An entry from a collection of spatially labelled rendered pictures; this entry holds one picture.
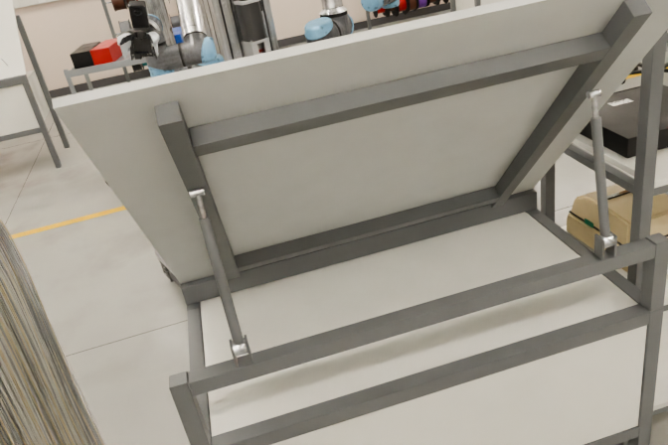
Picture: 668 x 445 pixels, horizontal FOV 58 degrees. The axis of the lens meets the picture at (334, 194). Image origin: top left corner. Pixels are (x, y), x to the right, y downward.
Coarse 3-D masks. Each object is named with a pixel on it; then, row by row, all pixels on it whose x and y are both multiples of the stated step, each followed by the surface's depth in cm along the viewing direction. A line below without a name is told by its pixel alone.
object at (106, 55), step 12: (180, 36) 452; (84, 48) 463; (96, 48) 455; (108, 48) 451; (72, 60) 451; (84, 60) 452; (96, 60) 454; (108, 60) 454; (120, 60) 467; (144, 60) 451; (72, 72) 447; (84, 72) 448; (96, 72) 450; (72, 84) 451
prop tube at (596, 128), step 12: (600, 120) 131; (600, 132) 132; (600, 144) 132; (600, 156) 133; (600, 168) 134; (600, 180) 135; (600, 192) 136; (600, 204) 136; (600, 216) 137; (600, 228) 139; (612, 240) 138
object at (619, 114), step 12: (612, 96) 193; (624, 96) 192; (636, 96) 190; (600, 108) 186; (612, 108) 185; (624, 108) 183; (636, 108) 182; (612, 120) 177; (624, 120) 176; (636, 120) 174; (660, 120) 172; (588, 132) 181; (612, 132) 170; (624, 132) 168; (636, 132) 167; (660, 132) 166; (612, 144) 172; (624, 144) 167; (660, 144) 168; (624, 156) 168
